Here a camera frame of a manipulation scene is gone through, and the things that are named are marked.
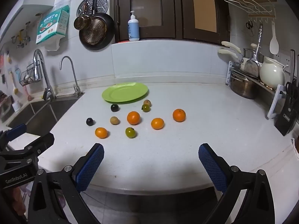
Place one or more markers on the black scissors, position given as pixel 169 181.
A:
pixel 249 25

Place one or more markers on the steel skimmer ladle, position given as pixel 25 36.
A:
pixel 252 66

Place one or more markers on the wall mounted tap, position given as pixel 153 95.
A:
pixel 28 31
pixel 19 38

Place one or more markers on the small steel pot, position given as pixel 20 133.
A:
pixel 248 53

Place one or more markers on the teal paper towel box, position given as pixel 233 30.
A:
pixel 53 23

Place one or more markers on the white hanging plastic sheet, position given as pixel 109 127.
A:
pixel 52 46

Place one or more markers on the white rice paddle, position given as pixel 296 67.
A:
pixel 273 44

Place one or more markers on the green plate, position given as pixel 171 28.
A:
pixel 126 93

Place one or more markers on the small orange mandarin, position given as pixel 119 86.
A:
pixel 101 132

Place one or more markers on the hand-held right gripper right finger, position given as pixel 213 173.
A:
pixel 212 168

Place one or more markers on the thin steel faucet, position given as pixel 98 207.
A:
pixel 78 91

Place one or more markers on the yellow dish brush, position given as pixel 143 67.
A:
pixel 15 90

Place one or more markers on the white dish rack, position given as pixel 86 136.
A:
pixel 276 102

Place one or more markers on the brown round fruit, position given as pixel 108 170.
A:
pixel 147 102
pixel 115 120

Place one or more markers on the green tomato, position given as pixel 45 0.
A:
pixel 146 107
pixel 130 132

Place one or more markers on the black knife block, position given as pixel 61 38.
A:
pixel 286 119

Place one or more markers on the small copper pan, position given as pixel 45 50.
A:
pixel 82 22

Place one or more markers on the white wall outlet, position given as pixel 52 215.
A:
pixel 281 57

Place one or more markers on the large steel pot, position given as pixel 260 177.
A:
pixel 243 88

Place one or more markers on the steel sink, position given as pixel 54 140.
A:
pixel 42 116

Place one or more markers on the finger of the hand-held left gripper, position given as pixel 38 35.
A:
pixel 43 142
pixel 16 130

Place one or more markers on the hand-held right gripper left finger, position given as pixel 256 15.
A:
pixel 90 168

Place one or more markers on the dark round fruit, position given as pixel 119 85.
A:
pixel 114 107
pixel 90 121

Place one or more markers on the tall steel faucet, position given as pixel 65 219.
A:
pixel 49 93

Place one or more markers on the white hook rail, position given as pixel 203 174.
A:
pixel 261 16

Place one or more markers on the black frying pan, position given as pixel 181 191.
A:
pixel 98 33

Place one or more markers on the round metal steamer rack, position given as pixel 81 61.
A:
pixel 101 2

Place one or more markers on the white pump bottle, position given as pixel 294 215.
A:
pixel 133 29

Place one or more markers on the white ceramic pot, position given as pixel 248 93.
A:
pixel 272 74

